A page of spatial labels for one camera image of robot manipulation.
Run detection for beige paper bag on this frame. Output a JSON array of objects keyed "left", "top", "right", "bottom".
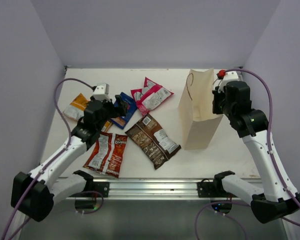
[{"left": 178, "top": 68, "right": 223, "bottom": 150}]

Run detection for orange snack bag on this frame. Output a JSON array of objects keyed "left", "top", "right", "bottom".
[{"left": 63, "top": 93, "right": 89, "bottom": 122}]

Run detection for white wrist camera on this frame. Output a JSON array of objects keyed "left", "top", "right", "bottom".
[
  {"left": 217, "top": 70, "right": 240, "bottom": 93},
  {"left": 92, "top": 83, "right": 110, "bottom": 102}
]

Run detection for pink snack bag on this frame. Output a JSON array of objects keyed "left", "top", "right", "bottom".
[{"left": 130, "top": 77, "right": 174, "bottom": 117}]

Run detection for red Doritos bag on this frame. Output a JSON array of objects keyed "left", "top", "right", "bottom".
[{"left": 83, "top": 132, "right": 128, "bottom": 178}]

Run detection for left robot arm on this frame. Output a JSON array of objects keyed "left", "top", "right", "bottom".
[{"left": 11, "top": 95, "right": 128, "bottom": 222}]

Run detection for left black base bracket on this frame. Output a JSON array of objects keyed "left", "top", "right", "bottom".
[{"left": 90, "top": 181, "right": 110, "bottom": 198}]

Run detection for blue Burts crisps bag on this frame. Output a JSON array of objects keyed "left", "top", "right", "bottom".
[{"left": 109, "top": 91, "right": 138, "bottom": 130}]

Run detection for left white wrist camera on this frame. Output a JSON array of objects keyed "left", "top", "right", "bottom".
[{"left": 92, "top": 83, "right": 110, "bottom": 102}]

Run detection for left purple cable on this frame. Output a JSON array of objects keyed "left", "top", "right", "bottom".
[{"left": 0, "top": 77, "right": 96, "bottom": 240}]

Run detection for purple cable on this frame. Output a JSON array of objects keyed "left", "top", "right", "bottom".
[
  {"left": 224, "top": 68, "right": 300, "bottom": 230},
  {"left": 0, "top": 77, "right": 96, "bottom": 240}
]

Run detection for aluminium mounting rail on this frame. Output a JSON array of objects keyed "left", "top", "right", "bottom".
[{"left": 64, "top": 177, "right": 263, "bottom": 201}]

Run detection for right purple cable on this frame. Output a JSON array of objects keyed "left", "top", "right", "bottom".
[{"left": 224, "top": 68, "right": 300, "bottom": 230}]

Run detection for black base bracket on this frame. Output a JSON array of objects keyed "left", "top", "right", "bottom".
[
  {"left": 90, "top": 181, "right": 110, "bottom": 198},
  {"left": 196, "top": 178, "right": 228, "bottom": 198}
]

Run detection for brown snack bag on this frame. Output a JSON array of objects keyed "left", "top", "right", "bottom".
[{"left": 125, "top": 113, "right": 182, "bottom": 170}]

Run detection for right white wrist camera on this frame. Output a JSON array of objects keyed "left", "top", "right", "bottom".
[{"left": 217, "top": 70, "right": 240, "bottom": 93}]

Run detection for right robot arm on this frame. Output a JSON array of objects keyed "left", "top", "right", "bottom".
[{"left": 212, "top": 81, "right": 300, "bottom": 224}]

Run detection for right black base bracket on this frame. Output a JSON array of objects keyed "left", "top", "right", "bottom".
[{"left": 196, "top": 178, "right": 228, "bottom": 198}]

